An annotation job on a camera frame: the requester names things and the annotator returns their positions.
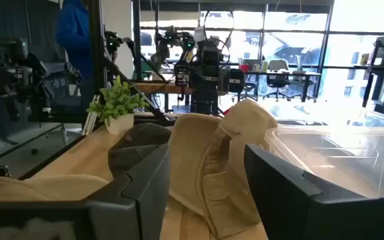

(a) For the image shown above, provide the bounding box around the beige cap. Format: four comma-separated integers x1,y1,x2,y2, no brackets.
167,98,279,239
0,173,110,203

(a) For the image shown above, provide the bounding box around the dark grey cap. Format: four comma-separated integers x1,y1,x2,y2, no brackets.
107,122,173,178

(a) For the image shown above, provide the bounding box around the green plant in white pot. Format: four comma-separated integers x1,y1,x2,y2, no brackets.
86,75,150,135

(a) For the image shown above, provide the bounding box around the clear plastic bin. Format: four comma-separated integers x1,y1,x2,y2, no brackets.
264,125,384,200
345,110,384,129

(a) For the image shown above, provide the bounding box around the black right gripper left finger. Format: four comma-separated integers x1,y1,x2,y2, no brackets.
0,143,171,240

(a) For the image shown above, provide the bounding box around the person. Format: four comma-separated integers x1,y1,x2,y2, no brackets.
55,0,93,111

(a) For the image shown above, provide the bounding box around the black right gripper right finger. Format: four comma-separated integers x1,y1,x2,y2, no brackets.
244,143,384,240

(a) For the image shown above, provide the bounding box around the black background robot station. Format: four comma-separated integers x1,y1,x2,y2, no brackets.
0,37,83,123

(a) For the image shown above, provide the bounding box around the grey office chair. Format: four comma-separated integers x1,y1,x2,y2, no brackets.
263,59,292,102

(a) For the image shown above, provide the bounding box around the black office desk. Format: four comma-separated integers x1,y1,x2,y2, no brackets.
245,69,322,103

